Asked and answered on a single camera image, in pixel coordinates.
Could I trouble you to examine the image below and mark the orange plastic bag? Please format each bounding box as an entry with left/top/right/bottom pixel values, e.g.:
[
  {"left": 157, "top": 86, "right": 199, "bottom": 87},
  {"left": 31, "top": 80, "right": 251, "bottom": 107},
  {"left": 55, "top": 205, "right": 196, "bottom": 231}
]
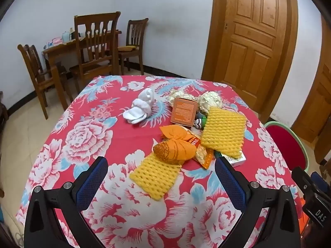
[{"left": 299, "top": 199, "right": 311, "bottom": 238}]

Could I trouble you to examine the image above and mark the small white box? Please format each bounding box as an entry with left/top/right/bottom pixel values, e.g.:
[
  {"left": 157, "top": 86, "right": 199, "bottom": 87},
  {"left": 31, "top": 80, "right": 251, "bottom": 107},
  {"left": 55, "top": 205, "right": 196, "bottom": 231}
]
[{"left": 220, "top": 152, "right": 246, "bottom": 167}]

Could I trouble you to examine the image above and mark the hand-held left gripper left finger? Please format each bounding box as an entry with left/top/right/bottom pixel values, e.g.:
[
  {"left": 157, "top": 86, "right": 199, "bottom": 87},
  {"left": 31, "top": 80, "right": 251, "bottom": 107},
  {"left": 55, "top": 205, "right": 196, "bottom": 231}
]
[{"left": 24, "top": 156, "right": 108, "bottom": 248}]

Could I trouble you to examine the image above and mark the round crumpled cream paper ball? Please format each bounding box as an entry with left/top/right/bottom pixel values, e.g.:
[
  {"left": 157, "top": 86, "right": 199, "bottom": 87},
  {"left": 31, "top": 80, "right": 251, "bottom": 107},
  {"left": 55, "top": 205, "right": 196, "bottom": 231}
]
[{"left": 198, "top": 91, "right": 223, "bottom": 114}]

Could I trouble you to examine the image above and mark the wooden dining table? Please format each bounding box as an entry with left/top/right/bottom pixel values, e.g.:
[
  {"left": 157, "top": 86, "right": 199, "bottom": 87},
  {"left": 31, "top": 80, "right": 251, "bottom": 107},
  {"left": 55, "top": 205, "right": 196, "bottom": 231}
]
[{"left": 43, "top": 30, "right": 122, "bottom": 70}]

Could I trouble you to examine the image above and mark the clear orange snack packet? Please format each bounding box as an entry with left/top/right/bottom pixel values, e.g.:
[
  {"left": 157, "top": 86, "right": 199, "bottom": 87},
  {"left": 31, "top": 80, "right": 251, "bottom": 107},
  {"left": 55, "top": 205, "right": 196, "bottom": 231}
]
[{"left": 181, "top": 126, "right": 215, "bottom": 169}]

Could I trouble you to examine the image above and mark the orange cardboard box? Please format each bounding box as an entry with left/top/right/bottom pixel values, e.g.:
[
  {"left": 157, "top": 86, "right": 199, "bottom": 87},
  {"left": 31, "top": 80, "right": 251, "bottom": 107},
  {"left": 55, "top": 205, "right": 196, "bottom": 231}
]
[{"left": 171, "top": 97, "right": 198, "bottom": 128}]

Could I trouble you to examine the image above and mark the dark wooden furniture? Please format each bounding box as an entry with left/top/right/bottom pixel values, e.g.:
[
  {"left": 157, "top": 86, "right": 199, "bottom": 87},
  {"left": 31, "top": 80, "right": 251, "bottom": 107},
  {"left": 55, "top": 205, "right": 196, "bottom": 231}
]
[{"left": 0, "top": 90, "right": 9, "bottom": 127}]

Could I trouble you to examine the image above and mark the white sock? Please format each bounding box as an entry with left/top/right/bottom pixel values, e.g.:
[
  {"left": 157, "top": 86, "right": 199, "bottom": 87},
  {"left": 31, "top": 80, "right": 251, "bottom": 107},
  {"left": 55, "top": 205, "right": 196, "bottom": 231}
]
[{"left": 123, "top": 88, "right": 153, "bottom": 124}]

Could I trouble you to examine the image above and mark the orange cloth bag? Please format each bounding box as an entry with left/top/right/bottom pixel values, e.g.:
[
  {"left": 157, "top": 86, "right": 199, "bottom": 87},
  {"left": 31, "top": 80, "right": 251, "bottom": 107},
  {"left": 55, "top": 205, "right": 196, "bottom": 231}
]
[{"left": 152, "top": 125, "right": 197, "bottom": 164}]

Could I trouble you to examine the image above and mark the low wooden dining chair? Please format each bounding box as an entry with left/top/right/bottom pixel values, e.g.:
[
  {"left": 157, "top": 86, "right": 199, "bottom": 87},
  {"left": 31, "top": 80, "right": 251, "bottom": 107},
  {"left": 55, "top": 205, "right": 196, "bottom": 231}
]
[{"left": 18, "top": 44, "right": 74, "bottom": 119}]

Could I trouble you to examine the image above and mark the small yellow foam net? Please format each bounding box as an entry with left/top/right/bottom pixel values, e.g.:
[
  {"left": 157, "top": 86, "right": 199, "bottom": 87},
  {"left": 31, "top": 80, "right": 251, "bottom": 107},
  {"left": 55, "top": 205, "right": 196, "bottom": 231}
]
[{"left": 130, "top": 152, "right": 183, "bottom": 200}]

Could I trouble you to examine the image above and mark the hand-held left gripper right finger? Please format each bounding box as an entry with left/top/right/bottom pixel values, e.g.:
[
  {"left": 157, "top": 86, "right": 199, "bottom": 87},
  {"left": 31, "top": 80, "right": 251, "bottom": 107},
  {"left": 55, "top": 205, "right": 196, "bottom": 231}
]
[{"left": 214, "top": 157, "right": 302, "bottom": 248}]

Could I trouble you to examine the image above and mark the red stool with green rim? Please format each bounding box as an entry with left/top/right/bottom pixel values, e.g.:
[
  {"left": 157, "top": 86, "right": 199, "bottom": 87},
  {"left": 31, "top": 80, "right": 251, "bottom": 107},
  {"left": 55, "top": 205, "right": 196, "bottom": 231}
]
[{"left": 264, "top": 121, "right": 309, "bottom": 171}]

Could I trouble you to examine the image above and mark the flat crumpled cream paper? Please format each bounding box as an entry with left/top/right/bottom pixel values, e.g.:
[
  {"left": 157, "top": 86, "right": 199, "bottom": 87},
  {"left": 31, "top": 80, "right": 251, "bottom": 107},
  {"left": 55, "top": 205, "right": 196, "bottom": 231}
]
[{"left": 167, "top": 90, "right": 197, "bottom": 107}]

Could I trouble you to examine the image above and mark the red floral tablecloth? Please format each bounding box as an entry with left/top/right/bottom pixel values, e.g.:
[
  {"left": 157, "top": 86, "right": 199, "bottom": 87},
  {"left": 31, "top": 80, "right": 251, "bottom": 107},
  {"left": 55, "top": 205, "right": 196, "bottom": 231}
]
[{"left": 16, "top": 75, "right": 308, "bottom": 248}]

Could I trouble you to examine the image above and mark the tall wooden dining chair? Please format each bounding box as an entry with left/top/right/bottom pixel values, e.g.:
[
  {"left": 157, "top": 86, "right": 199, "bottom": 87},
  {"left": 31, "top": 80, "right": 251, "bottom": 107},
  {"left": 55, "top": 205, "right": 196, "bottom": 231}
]
[{"left": 69, "top": 11, "right": 121, "bottom": 93}]

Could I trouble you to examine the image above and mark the wooden door with dark frame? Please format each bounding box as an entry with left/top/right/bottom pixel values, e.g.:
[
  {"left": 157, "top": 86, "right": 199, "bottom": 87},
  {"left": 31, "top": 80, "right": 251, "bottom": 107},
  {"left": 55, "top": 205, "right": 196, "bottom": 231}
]
[{"left": 293, "top": 18, "right": 331, "bottom": 163}]

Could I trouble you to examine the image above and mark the large yellow foam net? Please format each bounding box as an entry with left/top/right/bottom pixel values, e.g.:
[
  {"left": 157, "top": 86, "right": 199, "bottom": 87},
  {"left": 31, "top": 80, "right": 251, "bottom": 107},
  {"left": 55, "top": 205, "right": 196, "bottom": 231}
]
[{"left": 200, "top": 106, "right": 247, "bottom": 159}]

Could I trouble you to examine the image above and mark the small cartoon figure toy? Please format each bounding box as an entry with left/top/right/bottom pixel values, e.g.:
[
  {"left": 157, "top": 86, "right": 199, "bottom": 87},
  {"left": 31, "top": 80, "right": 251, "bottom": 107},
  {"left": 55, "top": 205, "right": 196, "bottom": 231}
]
[{"left": 193, "top": 112, "right": 209, "bottom": 130}]

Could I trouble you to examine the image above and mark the wooden panel door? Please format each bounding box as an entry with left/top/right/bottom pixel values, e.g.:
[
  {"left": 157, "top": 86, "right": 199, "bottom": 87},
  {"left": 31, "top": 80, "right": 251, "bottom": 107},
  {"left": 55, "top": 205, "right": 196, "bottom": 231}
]
[{"left": 202, "top": 0, "right": 299, "bottom": 124}]

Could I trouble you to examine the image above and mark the wooden chair with cushion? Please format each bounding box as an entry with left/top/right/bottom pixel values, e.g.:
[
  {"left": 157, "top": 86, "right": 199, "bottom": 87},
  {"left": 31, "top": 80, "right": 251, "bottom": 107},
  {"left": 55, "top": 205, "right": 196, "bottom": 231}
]
[{"left": 118, "top": 18, "right": 149, "bottom": 75}]

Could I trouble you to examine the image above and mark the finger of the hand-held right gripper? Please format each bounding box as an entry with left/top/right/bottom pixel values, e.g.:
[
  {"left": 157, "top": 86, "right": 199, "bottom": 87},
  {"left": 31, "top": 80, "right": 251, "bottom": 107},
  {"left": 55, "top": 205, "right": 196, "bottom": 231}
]
[
  {"left": 292, "top": 167, "right": 314, "bottom": 199},
  {"left": 311, "top": 172, "right": 324, "bottom": 186}
]

